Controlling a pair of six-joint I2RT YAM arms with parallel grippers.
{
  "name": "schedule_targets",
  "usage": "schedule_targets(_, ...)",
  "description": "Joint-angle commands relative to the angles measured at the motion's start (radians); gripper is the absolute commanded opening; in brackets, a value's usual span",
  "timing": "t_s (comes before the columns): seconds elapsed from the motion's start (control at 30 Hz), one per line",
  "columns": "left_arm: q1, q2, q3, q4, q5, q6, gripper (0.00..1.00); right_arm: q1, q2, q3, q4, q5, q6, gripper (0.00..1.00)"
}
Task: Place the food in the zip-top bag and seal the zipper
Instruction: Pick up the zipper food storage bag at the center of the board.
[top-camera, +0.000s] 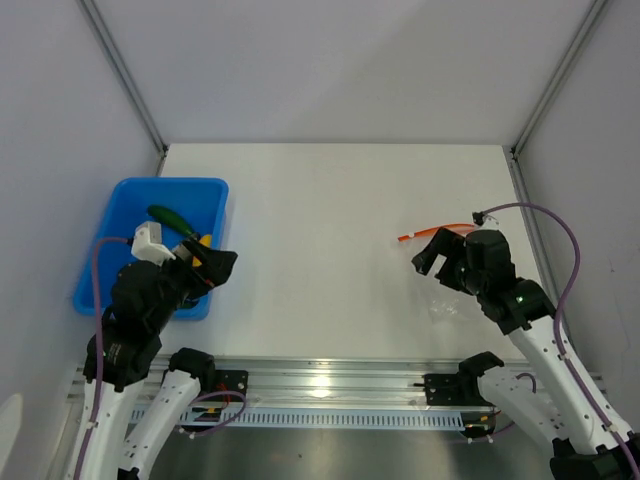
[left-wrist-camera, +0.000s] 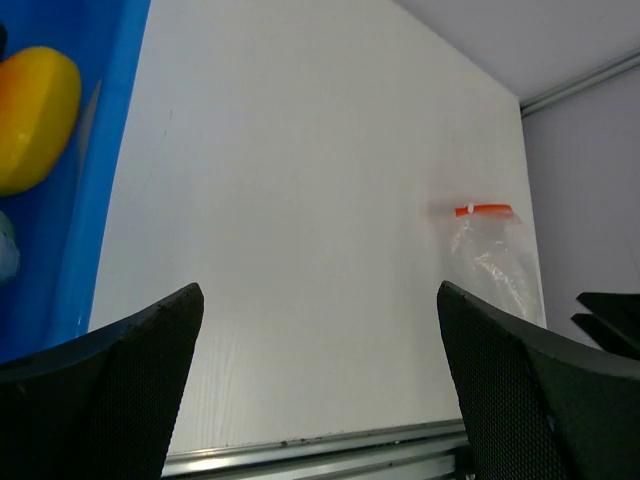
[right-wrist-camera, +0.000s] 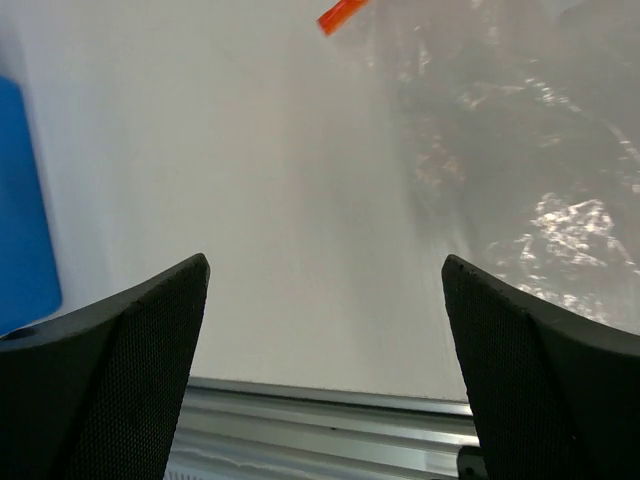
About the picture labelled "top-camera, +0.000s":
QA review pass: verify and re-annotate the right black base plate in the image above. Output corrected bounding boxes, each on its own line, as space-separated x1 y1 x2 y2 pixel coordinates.
413 373 483 406

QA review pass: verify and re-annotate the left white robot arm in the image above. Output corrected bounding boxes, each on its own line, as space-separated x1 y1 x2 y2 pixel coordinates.
66 235 246 479

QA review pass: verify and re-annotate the yellow mango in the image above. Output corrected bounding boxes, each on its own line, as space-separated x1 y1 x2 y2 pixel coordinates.
192 234 212 268

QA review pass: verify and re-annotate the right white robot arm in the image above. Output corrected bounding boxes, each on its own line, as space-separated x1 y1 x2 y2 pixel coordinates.
412 228 639 479

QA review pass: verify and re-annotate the clear zip top bag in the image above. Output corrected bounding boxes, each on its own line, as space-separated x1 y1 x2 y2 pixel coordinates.
397 222 481 321

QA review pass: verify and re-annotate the right aluminium frame post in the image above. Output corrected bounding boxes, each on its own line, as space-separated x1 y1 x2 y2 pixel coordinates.
508 0 612 161

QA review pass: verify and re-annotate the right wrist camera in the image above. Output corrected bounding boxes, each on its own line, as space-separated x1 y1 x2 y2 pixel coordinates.
472 212 500 231

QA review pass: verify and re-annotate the left aluminium frame post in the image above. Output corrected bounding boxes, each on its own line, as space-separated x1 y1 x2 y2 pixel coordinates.
77 0 169 176

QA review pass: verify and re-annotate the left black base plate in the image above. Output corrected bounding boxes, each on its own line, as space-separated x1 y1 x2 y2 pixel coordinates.
214 370 249 403

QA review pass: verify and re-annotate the aluminium mounting rail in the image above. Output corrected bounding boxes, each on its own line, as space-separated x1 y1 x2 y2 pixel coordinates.
65 355 612 414

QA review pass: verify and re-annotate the white slotted cable duct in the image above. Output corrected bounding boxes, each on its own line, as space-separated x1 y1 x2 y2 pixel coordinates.
130 405 466 430

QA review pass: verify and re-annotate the blue plastic bin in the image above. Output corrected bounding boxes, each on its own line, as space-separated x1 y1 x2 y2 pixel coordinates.
73 177 229 321

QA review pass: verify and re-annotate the aluminium frame post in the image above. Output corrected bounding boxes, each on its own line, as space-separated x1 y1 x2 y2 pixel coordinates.
508 0 612 161
77 0 169 176

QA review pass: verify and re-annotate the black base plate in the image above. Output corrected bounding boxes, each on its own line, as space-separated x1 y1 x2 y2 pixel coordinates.
214 370 249 403
413 373 483 406

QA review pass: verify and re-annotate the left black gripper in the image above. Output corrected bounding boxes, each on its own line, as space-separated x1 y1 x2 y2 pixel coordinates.
149 235 237 329

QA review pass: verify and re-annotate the green cucumber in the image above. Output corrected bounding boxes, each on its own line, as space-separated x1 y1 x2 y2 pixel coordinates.
147 205 195 237

